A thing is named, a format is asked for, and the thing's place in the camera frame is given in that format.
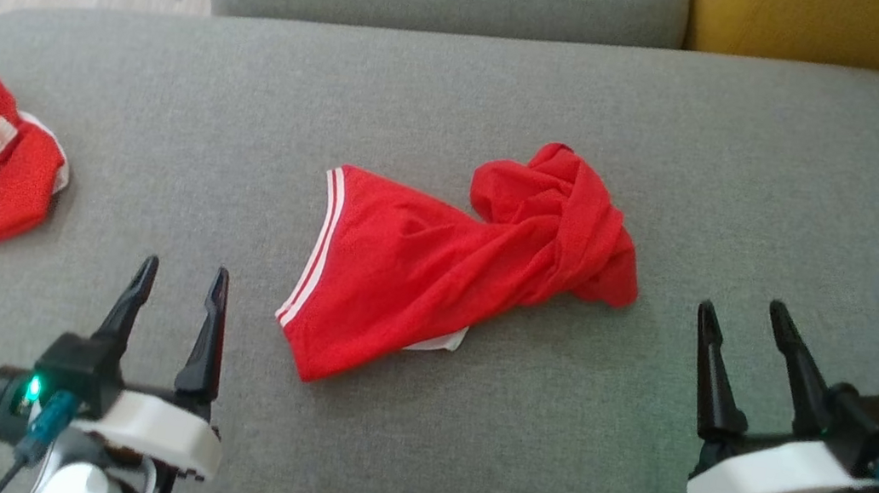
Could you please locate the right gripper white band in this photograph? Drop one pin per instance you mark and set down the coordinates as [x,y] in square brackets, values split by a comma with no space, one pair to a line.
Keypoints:
[768,478]

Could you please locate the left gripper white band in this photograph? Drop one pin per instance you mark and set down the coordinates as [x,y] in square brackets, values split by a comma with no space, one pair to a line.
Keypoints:
[156,426]

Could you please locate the red basketball jersey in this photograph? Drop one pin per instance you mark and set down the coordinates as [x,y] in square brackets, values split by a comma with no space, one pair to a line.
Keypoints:
[401,275]

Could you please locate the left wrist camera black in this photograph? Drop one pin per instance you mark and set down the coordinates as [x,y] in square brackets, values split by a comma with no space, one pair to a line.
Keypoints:
[4,405]

